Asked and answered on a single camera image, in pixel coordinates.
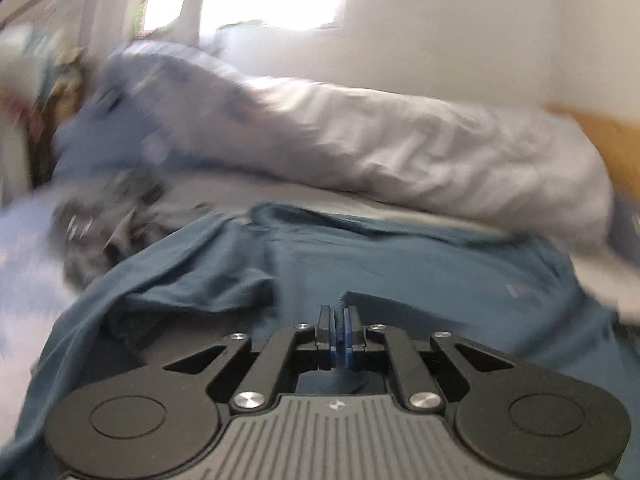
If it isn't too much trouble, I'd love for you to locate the grey garment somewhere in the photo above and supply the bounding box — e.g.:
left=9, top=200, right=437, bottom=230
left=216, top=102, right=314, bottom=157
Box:
left=52, top=165, right=216, bottom=291

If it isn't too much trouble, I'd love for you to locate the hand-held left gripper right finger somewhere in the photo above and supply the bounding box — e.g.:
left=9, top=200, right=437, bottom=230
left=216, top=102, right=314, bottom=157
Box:
left=342, top=305, right=516, bottom=413

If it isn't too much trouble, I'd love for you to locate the blue pillow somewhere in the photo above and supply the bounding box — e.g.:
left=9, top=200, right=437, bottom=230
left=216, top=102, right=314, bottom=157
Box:
left=52, top=105, right=166, bottom=186

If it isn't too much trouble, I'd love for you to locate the wooden headboard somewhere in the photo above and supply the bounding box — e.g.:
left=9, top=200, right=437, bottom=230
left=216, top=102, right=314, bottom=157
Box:
left=545, top=102, right=640, bottom=201

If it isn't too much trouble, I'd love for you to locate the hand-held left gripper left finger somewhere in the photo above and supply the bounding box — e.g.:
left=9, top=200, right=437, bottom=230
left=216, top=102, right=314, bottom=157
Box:
left=162, top=305, right=335, bottom=413

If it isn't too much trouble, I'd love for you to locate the teal long-sleeve shirt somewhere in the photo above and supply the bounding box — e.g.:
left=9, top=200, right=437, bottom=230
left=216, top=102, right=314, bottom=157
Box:
left=0, top=202, right=640, bottom=480

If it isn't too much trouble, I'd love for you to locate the grey printed duvet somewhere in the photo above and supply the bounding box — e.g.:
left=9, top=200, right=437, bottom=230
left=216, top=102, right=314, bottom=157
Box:
left=95, top=42, right=628, bottom=321

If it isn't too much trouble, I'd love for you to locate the white teal plush pillow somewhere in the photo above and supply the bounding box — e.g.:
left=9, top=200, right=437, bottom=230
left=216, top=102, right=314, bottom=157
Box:
left=0, top=25, right=56, bottom=92

